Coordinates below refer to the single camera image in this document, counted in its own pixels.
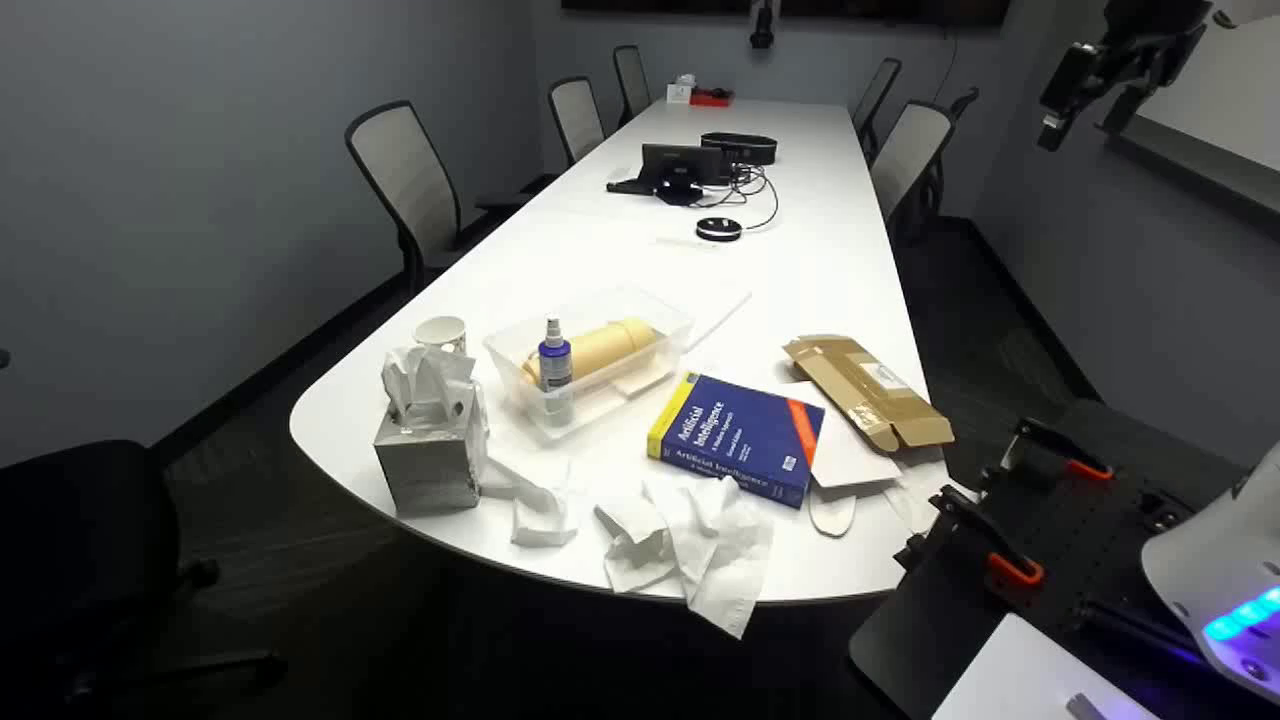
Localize blue book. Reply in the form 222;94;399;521
643;372;825;508

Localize near left office chair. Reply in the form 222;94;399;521
345;98;484;287

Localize red object far end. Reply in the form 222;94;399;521
686;87;733;106

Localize blue spray bottle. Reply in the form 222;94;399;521
535;320;571;424

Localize white envelope under book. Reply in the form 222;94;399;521
812;427;898;488

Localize brown cardboard box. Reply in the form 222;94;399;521
785;337;957;457

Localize near right office chair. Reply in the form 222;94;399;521
870;98;957;218

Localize black device box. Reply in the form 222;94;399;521
699;133;776;164

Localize small crumpled white napkin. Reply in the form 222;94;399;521
484;457;574;547

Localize clear plastic bin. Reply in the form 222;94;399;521
484;285;691;444

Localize grey tissue box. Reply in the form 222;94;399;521
373;349;489;517

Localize far right office chair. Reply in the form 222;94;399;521
853;54;905;133

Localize black mounting board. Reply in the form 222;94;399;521
848;404;1280;720

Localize yellow roll in bin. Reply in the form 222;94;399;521
518;320;658;383

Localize black foreground office chair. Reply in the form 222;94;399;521
0;438;288;720

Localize round black speaker puck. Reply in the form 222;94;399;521
697;214;743;242

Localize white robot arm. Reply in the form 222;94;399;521
1035;0;1280;153

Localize black clamp orange tip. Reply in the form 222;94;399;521
995;415;1114;484

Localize clear plastic bin lid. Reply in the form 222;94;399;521
632;285;752;353

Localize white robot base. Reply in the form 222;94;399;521
1138;444;1280;702

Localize white box far end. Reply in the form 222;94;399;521
663;72;697;106

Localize white paper cup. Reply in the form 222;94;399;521
417;315;469;357

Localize black conference phone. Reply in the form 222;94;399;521
611;143;733;209

